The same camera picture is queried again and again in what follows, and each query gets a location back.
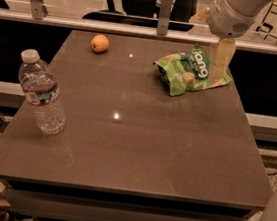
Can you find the clear plastic water bottle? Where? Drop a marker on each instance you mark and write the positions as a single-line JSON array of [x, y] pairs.
[[41, 90]]

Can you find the green rice chip bag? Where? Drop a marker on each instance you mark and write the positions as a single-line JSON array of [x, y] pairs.
[[189, 71]]

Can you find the black office chair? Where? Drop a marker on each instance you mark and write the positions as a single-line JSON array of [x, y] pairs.
[[146, 13]]

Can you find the orange fruit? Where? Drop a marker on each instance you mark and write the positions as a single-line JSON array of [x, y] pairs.
[[99, 43]]

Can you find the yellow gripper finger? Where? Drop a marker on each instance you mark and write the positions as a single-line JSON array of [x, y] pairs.
[[221, 54], [200, 16]]

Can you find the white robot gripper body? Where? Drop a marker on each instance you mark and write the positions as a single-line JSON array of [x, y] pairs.
[[227, 22]]

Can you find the grey metal rail bracket middle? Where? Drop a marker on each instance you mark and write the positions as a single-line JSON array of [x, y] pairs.
[[164, 17]]

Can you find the wooden stool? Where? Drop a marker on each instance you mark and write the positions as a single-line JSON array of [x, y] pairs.
[[267, 29]]

